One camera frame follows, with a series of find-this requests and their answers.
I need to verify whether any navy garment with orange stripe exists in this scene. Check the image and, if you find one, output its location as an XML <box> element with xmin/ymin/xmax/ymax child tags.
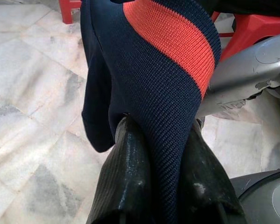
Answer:
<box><xmin>80</xmin><ymin>0</ymin><xmax>223</xmax><ymax>224</ymax></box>

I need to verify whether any red plastic stool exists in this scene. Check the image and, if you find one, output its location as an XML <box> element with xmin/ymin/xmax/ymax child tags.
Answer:
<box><xmin>58</xmin><ymin>0</ymin><xmax>280</xmax><ymax>63</ymax></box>

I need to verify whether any grey robot left leg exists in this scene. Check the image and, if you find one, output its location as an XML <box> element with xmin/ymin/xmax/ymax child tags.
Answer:
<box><xmin>230</xmin><ymin>169</ymin><xmax>280</xmax><ymax>224</ymax></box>

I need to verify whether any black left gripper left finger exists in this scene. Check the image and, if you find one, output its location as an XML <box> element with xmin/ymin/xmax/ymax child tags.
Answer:
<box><xmin>87</xmin><ymin>116</ymin><xmax>161</xmax><ymax>224</ymax></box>

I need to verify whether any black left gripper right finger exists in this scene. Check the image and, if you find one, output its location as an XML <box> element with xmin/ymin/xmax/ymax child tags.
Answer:
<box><xmin>177</xmin><ymin>119</ymin><xmax>248</xmax><ymax>224</ymax></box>

